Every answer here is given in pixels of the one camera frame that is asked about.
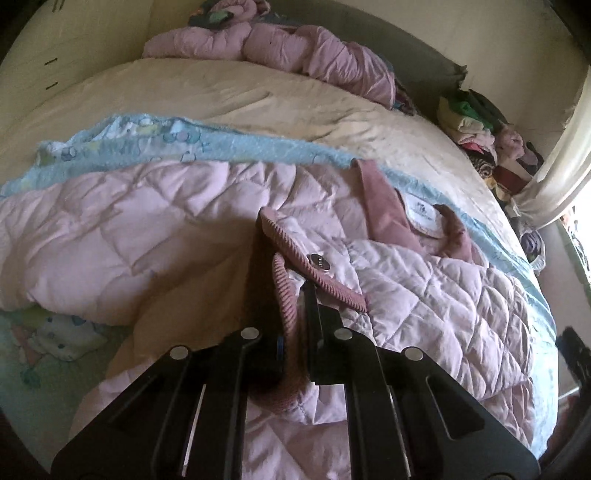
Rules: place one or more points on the pink quilted jacket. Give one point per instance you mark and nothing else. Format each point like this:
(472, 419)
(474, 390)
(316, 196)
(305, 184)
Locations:
(184, 230)

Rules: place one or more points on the blue cartoon printed blanket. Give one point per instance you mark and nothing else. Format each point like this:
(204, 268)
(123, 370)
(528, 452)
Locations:
(138, 138)

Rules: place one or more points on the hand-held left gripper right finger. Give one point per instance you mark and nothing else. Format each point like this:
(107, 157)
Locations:
(315, 323)

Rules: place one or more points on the dark teal cloth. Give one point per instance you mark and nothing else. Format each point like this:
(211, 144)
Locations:
(210, 16)

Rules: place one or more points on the grey headboard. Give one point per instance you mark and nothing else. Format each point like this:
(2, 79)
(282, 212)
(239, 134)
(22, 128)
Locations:
(415, 60)

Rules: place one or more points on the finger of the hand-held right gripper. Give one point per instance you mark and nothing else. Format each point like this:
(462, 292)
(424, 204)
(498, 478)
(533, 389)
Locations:
(572, 350)

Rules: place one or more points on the pile of assorted clothes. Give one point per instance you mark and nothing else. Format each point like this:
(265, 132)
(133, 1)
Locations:
(480, 134)

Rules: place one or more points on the pink crumpled comforter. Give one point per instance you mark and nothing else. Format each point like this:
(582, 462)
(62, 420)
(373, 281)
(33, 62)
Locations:
(277, 46)

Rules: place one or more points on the purple cloth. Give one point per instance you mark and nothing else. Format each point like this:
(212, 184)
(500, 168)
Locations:
(533, 247)

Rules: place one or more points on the bed with cream sheet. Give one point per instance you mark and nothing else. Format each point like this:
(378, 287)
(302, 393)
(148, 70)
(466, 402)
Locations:
(231, 92)

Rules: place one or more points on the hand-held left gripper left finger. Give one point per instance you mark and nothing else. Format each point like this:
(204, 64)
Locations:
(279, 351)

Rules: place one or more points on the cream wardrobe with drawers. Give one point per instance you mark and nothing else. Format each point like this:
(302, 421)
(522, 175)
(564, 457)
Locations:
(69, 37)

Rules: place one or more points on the white curtain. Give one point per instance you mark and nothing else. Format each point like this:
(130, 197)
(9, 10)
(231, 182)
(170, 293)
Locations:
(554, 184)

